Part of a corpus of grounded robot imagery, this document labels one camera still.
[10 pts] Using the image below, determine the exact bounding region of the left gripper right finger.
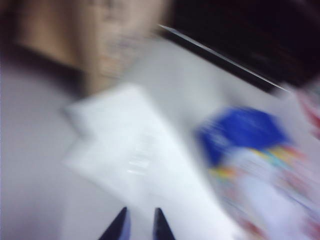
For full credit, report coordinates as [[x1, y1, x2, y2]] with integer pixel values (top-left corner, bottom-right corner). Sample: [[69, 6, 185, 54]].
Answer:
[[152, 207, 176, 240]]

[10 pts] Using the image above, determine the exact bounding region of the beige desk calendar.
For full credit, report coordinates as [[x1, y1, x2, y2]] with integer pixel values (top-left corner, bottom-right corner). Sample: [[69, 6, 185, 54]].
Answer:
[[0, 0, 163, 96]]

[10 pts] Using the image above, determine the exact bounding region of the white blue tissue pack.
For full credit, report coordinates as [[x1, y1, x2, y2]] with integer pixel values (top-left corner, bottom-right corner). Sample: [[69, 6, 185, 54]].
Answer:
[[194, 104, 320, 240]]

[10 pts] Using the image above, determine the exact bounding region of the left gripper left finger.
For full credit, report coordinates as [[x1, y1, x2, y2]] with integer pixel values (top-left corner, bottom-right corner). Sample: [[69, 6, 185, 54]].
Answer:
[[98, 206, 131, 240]]

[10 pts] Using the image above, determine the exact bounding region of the black keyboard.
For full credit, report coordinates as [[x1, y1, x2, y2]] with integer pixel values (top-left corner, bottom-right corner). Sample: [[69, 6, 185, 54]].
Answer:
[[154, 0, 320, 93]]

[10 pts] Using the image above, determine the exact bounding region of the white tissue sheet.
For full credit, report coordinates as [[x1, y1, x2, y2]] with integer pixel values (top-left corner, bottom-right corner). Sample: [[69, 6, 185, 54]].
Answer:
[[61, 83, 243, 240]]

